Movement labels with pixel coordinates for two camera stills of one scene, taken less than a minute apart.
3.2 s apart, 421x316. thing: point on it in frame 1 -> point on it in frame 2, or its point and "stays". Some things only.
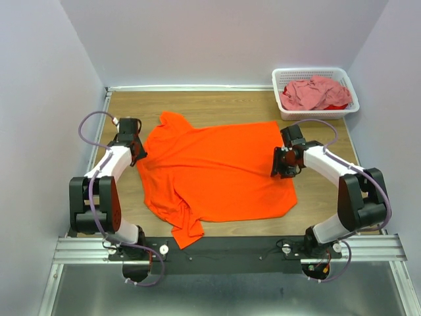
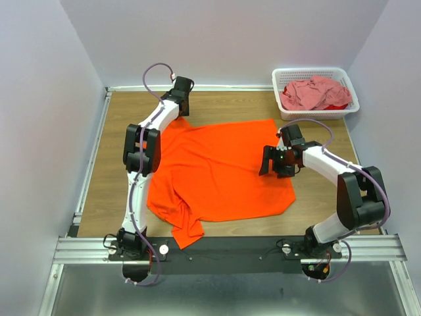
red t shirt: (335, 107) stays
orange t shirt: (195, 174) stays
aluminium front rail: (361, 249) stays
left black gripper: (143, 153) -> (187, 110)
